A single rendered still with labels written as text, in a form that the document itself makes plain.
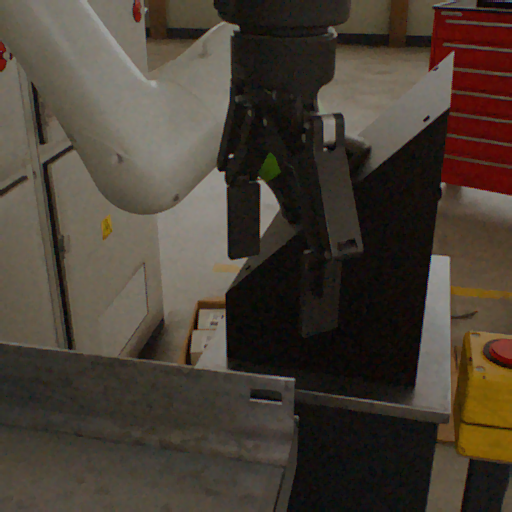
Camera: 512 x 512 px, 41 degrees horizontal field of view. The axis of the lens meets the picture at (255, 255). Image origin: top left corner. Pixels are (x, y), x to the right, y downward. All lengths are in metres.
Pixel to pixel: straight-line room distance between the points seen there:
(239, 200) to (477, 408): 0.29
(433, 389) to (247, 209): 0.39
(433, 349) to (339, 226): 0.53
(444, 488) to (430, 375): 0.97
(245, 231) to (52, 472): 0.27
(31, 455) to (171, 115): 0.39
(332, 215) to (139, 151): 0.36
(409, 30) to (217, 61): 7.46
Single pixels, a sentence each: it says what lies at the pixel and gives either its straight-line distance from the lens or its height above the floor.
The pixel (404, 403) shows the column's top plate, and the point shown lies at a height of 0.75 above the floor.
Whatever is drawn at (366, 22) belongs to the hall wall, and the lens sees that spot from 8.29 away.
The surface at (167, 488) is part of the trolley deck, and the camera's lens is 0.61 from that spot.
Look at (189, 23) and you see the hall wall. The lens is 8.67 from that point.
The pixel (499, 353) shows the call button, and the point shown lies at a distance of 0.69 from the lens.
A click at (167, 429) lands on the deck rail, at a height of 0.85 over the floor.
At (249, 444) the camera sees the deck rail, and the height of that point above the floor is 0.85.
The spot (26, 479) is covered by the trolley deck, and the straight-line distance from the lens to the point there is 0.64.
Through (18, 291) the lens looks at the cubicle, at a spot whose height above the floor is 0.59.
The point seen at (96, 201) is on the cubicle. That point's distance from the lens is 1.78.
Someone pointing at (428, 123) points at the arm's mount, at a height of 1.08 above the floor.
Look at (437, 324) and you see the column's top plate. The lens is 1.03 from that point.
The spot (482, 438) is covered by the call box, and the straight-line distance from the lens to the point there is 0.71.
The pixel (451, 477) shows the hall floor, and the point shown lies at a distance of 1.91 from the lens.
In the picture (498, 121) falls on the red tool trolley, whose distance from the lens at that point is 3.28.
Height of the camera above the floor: 1.27
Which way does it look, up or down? 26 degrees down
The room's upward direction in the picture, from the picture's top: straight up
